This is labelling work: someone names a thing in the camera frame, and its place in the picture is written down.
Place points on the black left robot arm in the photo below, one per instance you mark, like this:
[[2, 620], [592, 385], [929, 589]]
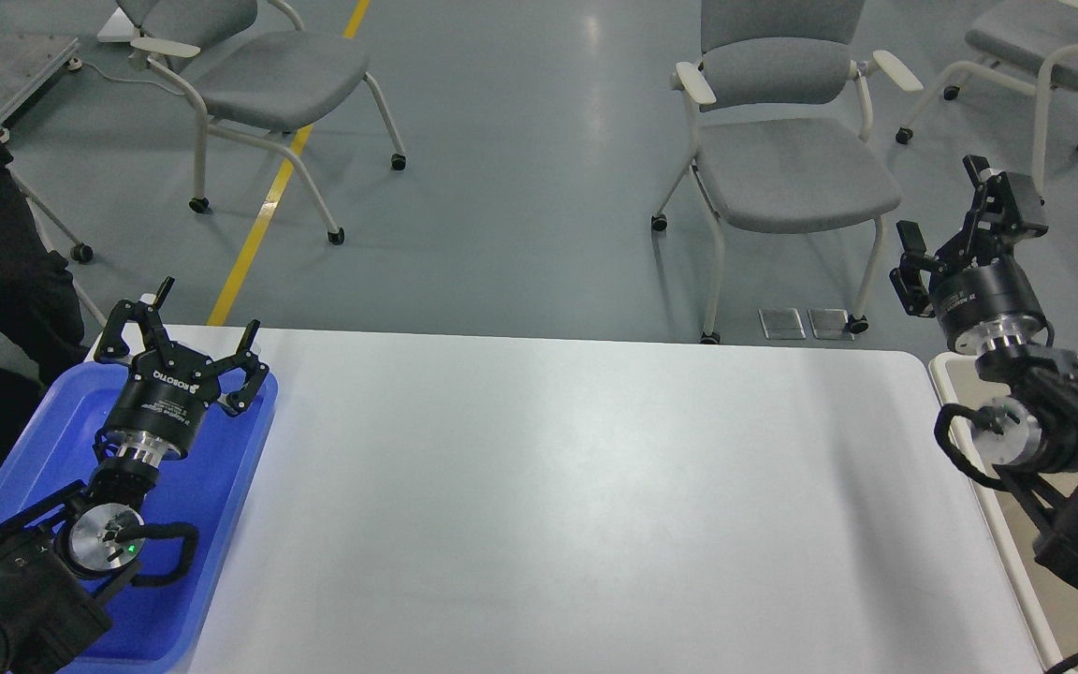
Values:
[[118, 501]]

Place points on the blue plastic tray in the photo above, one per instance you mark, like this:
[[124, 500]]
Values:
[[109, 566]]

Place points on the grey chair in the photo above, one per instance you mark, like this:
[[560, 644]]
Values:
[[1029, 47], [786, 176], [277, 82]]

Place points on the grey chair left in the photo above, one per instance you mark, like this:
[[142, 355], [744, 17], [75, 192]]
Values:
[[277, 82]]

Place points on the metal floor plate left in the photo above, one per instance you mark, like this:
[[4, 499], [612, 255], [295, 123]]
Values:
[[782, 324]]

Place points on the grey chair centre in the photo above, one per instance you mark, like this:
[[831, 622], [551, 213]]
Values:
[[786, 176]]

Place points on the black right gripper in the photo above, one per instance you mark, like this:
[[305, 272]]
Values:
[[986, 295]]

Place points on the metal floor plate right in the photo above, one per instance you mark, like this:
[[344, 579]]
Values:
[[830, 325]]

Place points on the metal platform with cable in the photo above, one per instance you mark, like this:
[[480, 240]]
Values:
[[27, 63]]

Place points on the metal floor plate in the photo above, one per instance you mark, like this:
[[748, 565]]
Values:
[[830, 325], [782, 324]]

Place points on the grey chair right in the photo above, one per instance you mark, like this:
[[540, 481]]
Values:
[[1029, 47]]

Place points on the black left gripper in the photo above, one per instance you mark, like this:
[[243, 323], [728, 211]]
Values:
[[161, 401]]

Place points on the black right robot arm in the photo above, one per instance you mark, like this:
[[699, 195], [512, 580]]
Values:
[[1025, 443]]

